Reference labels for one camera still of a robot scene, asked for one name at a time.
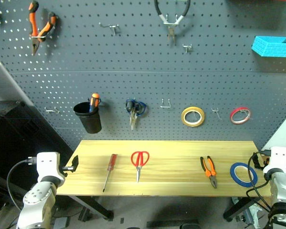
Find red handled scissors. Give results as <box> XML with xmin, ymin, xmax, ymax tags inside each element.
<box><xmin>130</xmin><ymin>150</ymin><xmax>150</xmax><ymax>184</ymax></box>

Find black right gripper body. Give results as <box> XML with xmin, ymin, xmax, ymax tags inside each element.
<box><xmin>258</xmin><ymin>155</ymin><xmax>270</xmax><ymax>169</ymax></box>

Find yellow tape roll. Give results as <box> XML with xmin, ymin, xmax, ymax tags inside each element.
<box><xmin>180</xmin><ymin>106</ymin><xmax>205</xmax><ymax>128</ymax></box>

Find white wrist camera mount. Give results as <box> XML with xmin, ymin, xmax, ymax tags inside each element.
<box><xmin>262</xmin><ymin>146</ymin><xmax>286</xmax><ymax>175</ymax></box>
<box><xmin>35</xmin><ymin>151</ymin><xmax>65</xmax><ymax>183</ymax></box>

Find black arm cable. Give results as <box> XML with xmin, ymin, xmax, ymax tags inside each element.
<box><xmin>246</xmin><ymin>149</ymin><xmax>278</xmax><ymax>213</ymax></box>
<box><xmin>6</xmin><ymin>156</ymin><xmax>38</xmax><ymax>211</ymax></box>

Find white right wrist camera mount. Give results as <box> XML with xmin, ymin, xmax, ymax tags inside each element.
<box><xmin>262</xmin><ymin>146</ymin><xmax>286</xmax><ymax>175</ymax></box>

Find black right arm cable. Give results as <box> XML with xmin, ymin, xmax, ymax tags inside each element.
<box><xmin>246</xmin><ymin>149</ymin><xmax>278</xmax><ymax>213</ymax></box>

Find black white handled pliers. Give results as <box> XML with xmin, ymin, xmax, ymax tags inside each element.
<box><xmin>153</xmin><ymin>0</ymin><xmax>191</xmax><ymax>46</ymax></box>

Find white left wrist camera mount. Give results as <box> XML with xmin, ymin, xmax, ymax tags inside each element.
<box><xmin>35</xmin><ymin>151</ymin><xmax>65</xmax><ymax>183</ymax></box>

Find orange black combination pliers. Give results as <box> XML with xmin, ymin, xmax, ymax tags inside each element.
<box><xmin>200</xmin><ymin>156</ymin><xmax>218</xmax><ymax>189</ymax></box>

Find silver pegboard hook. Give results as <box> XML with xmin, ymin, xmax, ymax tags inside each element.
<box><xmin>98</xmin><ymin>22</ymin><xmax>121</xmax><ymax>37</ymax></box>
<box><xmin>211</xmin><ymin>107</ymin><xmax>223</xmax><ymax>121</ymax></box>
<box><xmin>30</xmin><ymin>28</ymin><xmax>48</xmax><ymax>39</ymax></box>
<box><xmin>182</xmin><ymin>43</ymin><xmax>194</xmax><ymax>54</ymax></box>
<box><xmin>160</xmin><ymin>98</ymin><xmax>172</xmax><ymax>109</ymax></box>
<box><xmin>44</xmin><ymin>107</ymin><xmax>61</xmax><ymax>115</ymax></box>

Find black table leg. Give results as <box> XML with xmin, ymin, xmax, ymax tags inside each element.
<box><xmin>68</xmin><ymin>195</ymin><xmax>114</xmax><ymax>220</ymax></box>
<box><xmin>222</xmin><ymin>197</ymin><xmax>262</xmax><ymax>223</ymax></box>

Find red handled screwdriver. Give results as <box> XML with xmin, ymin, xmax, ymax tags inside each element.
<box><xmin>102</xmin><ymin>153</ymin><xmax>118</xmax><ymax>193</ymax></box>

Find blue tape roll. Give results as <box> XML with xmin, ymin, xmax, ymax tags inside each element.
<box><xmin>229</xmin><ymin>162</ymin><xmax>258</xmax><ymax>187</ymax></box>

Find black plastic cup holder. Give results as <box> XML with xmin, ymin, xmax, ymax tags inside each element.
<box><xmin>72</xmin><ymin>102</ymin><xmax>103</xmax><ymax>135</ymax></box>

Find red tape roll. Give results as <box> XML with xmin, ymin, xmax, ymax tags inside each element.
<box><xmin>229</xmin><ymin>106</ymin><xmax>252</xmax><ymax>125</ymax></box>

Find orange black handled screwdriver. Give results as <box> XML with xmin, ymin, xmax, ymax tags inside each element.
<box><xmin>89</xmin><ymin>93</ymin><xmax>102</xmax><ymax>113</ymax></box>

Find blue handled scissors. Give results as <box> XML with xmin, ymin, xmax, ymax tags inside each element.
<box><xmin>125</xmin><ymin>98</ymin><xmax>148</xmax><ymax>131</ymax></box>

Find grey pegboard tool wall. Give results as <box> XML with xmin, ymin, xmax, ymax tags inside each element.
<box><xmin>0</xmin><ymin>0</ymin><xmax>286</xmax><ymax>153</ymax></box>

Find orange black long nose pliers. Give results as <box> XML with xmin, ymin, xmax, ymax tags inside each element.
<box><xmin>28</xmin><ymin>0</ymin><xmax>58</xmax><ymax>57</ymax></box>

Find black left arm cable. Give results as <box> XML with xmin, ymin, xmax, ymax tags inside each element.
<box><xmin>6</xmin><ymin>156</ymin><xmax>38</xmax><ymax>211</ymax></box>

